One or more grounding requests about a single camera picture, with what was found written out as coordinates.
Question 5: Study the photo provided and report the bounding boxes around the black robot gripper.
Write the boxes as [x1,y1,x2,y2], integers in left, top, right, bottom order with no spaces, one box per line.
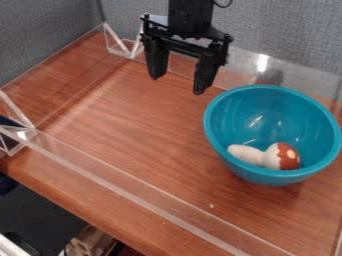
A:
[140,0,232,95]

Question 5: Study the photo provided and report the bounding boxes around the red and white toy mushroom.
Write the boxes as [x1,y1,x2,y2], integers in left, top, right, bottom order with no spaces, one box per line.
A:
[227,142,300,170]

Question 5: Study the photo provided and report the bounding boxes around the blue plastic bowl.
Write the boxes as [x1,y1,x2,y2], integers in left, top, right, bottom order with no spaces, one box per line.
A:
[203,84,342,186]

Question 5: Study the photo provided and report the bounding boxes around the clear acrylic back barrier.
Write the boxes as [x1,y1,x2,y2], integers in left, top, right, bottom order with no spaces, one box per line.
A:
[101,22,342,116]

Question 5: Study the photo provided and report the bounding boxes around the clear acrylic barrier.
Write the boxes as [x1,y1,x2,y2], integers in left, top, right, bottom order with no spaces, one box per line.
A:
[0,125,294,256]
[101,22,342,116]
[0,21,111,158]

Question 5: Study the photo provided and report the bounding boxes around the clear acrylic left barrier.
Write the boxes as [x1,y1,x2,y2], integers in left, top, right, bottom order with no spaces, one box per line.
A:
[0,21,111,158]

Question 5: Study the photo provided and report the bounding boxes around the clear acrylic front barrier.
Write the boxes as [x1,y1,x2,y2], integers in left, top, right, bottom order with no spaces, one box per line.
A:
[0,125,294,256]

